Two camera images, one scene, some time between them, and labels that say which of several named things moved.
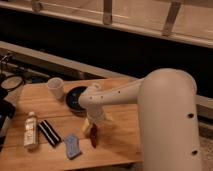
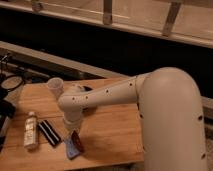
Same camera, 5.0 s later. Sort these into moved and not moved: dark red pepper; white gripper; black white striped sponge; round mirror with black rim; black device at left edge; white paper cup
Moved: dark red pepper; white gripper
Not moved: white paper cup; black white striped sponge; black device at left edge; round mirror with black rim
